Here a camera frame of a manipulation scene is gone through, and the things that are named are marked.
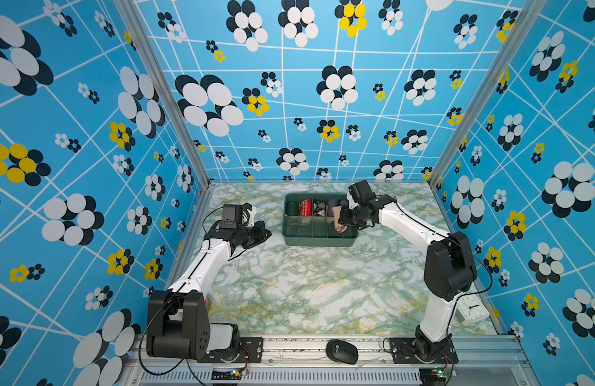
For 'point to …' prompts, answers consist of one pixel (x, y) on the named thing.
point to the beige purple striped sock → (338, 227)
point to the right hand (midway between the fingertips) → (341, 220)
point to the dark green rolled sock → (292, 208)
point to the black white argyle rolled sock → (319, 207)
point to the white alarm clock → (470, 309)
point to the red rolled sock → (305, 207)
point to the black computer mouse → (342, 351)
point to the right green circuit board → (432, 376)
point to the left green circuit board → (231, 375)
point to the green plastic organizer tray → (308, 220)
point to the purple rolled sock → (330, 204)
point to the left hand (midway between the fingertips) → (272, 231)
